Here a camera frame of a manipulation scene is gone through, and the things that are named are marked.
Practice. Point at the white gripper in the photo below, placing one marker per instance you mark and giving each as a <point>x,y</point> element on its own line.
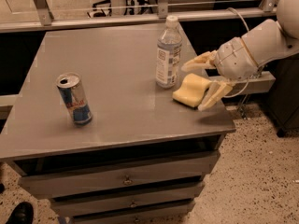
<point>236,61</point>

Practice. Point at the yellow sponge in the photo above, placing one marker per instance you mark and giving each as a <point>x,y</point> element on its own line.
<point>192,90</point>

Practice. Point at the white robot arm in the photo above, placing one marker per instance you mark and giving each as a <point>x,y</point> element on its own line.
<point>213,74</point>

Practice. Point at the clear plastic water bottle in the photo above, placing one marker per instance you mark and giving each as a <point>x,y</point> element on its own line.
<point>168,54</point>

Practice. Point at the dark cabinet on right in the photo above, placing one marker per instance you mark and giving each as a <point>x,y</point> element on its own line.
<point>282,100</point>

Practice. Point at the black office chair base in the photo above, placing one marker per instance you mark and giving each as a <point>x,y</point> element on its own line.
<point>108,8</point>

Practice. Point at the blue silver energy drink can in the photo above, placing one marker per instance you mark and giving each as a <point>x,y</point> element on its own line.
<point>71,89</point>

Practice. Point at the black shoe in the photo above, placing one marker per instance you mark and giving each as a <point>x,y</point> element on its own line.
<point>23,213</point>

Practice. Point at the grey metal frame rail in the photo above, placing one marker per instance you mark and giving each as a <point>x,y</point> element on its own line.
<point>47,15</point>

